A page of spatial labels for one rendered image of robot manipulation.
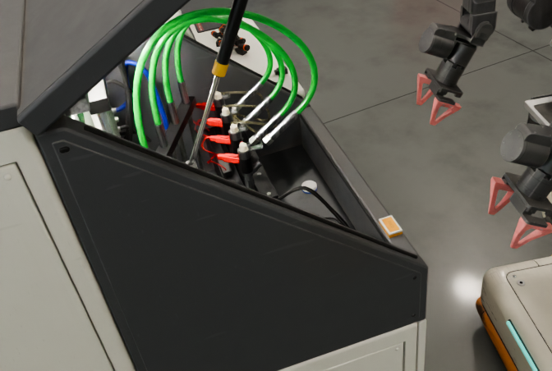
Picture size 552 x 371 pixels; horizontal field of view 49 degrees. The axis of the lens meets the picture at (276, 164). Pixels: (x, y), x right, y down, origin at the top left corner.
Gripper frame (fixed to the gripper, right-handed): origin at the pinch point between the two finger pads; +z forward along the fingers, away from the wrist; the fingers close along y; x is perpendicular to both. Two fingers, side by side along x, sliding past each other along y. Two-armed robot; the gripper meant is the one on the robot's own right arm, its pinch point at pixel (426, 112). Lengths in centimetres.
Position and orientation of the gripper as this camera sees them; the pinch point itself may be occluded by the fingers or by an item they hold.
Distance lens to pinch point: 156.5
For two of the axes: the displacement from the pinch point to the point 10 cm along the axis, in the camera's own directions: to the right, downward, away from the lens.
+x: 9.3, 2.0, 3.2
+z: -3.4, 7.9, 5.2
